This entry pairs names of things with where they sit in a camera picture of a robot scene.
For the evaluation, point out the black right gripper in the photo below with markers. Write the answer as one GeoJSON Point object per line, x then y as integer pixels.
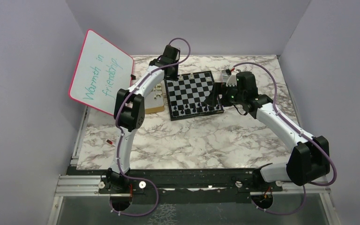
{"type": "Point", "coordinates": [217, 89]}

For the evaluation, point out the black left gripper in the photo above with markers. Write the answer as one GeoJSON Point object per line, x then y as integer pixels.
{"type": "Point", "coordinates": [174, 76]}

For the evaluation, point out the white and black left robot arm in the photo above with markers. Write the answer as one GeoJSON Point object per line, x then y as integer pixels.
{"type": "Point", "coordinates": [129, 113]}

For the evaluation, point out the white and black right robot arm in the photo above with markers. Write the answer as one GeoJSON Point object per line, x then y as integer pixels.
{"type": "Point", "coordinates": [308, 160]}

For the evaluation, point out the black and white chessboard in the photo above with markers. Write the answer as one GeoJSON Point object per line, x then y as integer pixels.
{"type": "Point", "coordinates": [187, 91]}

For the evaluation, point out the silver metal tin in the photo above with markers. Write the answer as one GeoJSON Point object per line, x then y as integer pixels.
{"type": "Point", "coordinates": [223, 76]}

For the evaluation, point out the pink framed whiteboard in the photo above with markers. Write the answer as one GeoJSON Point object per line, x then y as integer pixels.
{"type": "Point", "coordinates": [102, 69]}

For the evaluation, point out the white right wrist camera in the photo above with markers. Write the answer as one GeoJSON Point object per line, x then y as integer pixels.
{"type": "Point", "coordinates": [231, 79]}

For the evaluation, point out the aluminium extrusion rail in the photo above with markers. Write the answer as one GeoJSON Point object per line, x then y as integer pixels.
{"type": "Point", "coordinates": [78, 186]}

